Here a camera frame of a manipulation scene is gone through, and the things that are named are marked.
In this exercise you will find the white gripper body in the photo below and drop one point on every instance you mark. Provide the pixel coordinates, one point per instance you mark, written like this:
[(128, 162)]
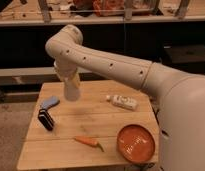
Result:
[(72, 88)]

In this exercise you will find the orange bowl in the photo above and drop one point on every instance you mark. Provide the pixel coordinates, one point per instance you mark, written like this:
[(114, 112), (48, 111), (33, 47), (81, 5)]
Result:
[(135, 143)]

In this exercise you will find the wooden shelf with clutter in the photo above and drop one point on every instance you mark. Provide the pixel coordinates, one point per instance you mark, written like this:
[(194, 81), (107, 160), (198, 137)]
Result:
[(62, 12)]

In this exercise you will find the blue ceramic cup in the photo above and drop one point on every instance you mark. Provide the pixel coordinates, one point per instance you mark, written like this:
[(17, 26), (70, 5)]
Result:
[(50, 102)]

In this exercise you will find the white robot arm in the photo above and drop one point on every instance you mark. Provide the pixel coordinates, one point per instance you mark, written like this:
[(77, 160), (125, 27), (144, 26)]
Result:
[(180, 95)]

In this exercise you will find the black eraser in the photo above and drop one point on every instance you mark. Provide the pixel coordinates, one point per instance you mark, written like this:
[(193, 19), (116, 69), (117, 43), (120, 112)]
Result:
[(46, 120)]

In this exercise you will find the wooden table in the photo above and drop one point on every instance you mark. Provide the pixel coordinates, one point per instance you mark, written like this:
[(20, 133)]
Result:
[(91, 116)]

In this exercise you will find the orange carrot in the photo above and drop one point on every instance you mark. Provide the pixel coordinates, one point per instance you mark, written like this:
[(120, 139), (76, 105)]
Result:
[(88, 141)]

